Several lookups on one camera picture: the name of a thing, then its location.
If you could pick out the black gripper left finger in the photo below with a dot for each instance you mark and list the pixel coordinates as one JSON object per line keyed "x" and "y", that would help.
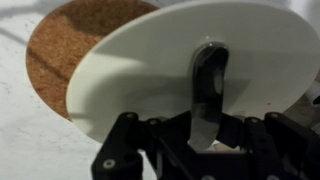
{"x": 133, "y": 150}

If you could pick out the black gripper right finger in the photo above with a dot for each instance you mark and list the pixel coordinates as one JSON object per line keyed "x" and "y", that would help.
{"x": 280, "y": 150}

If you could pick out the white round plate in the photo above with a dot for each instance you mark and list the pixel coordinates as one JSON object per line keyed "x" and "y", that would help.
{"x": 150, "y": 66}

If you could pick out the round cork trivet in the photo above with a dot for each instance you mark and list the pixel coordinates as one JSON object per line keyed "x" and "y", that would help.
{"x": 60, "y": 50}

